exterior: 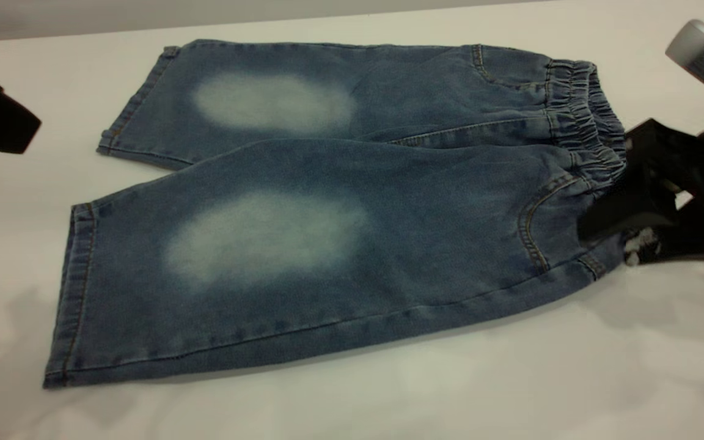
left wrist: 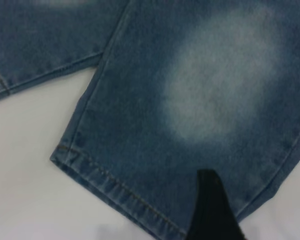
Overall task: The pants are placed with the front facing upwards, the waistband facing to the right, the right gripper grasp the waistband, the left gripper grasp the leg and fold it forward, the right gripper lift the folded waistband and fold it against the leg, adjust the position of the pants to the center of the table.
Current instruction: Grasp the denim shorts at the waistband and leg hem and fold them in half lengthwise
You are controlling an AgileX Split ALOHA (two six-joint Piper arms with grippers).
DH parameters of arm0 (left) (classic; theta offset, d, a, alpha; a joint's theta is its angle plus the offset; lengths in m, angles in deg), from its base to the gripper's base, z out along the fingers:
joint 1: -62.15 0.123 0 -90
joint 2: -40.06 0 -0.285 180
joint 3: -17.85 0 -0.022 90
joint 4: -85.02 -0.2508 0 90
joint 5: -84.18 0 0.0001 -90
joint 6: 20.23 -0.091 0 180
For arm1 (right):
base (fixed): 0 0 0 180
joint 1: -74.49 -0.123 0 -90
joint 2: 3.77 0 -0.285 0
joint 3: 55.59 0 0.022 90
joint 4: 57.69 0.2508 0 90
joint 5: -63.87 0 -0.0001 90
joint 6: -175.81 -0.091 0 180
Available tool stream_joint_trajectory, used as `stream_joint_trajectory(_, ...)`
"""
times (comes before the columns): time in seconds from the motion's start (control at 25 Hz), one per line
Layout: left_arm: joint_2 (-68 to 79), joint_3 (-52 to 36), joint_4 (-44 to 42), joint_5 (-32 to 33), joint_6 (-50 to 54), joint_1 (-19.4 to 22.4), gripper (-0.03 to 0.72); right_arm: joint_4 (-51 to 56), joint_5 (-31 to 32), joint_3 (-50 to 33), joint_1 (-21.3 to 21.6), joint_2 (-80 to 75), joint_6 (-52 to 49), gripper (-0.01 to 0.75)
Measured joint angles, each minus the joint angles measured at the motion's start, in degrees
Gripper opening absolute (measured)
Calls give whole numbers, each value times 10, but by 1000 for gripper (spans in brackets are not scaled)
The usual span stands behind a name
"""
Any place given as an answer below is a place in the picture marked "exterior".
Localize blue denim jeans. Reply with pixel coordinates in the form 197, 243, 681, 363
43, 40, 629, 391

